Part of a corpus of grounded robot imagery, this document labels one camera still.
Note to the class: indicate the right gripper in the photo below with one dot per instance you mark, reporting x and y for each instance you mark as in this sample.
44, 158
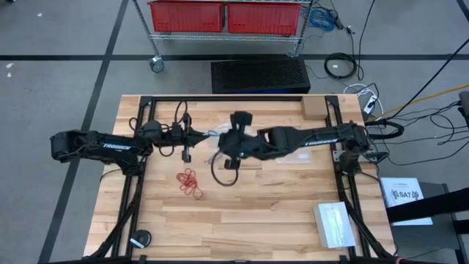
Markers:
249, 146

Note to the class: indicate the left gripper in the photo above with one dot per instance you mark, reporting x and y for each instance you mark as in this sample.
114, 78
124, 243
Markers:
176, 135

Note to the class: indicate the red rubber band bundle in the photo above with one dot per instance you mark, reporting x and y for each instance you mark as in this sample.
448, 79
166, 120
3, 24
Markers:
187, 179

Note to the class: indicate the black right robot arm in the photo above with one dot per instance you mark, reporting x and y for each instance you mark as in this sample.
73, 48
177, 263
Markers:
322, 141

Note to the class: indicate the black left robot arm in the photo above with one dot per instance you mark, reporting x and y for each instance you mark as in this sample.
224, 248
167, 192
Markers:
113, 146

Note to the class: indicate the black perforated floor mat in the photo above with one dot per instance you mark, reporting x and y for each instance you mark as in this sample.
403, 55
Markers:
260, 75

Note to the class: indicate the small brown cardboard box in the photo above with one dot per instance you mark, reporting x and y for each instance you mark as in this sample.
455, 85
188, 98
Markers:
314, 108

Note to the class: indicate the black tape roll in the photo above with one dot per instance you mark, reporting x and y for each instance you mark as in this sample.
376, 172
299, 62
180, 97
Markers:
141, 238

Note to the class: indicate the red plastic storage bin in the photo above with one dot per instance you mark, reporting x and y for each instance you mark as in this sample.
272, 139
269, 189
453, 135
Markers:
264, 18
187, 16

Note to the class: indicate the white rectangular box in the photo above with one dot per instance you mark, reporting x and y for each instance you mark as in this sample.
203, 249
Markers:
333, 225

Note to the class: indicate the white power strip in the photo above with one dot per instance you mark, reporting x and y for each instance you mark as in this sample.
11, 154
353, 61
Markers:
370, 104

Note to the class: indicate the white printed manual booklet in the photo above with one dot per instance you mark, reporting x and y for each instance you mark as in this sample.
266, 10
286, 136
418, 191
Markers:
399, 187

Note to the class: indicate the black metal stand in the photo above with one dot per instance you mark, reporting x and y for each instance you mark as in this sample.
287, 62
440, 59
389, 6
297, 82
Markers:
432, 205

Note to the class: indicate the grey floor object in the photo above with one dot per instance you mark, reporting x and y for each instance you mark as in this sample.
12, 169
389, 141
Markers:
465, 106

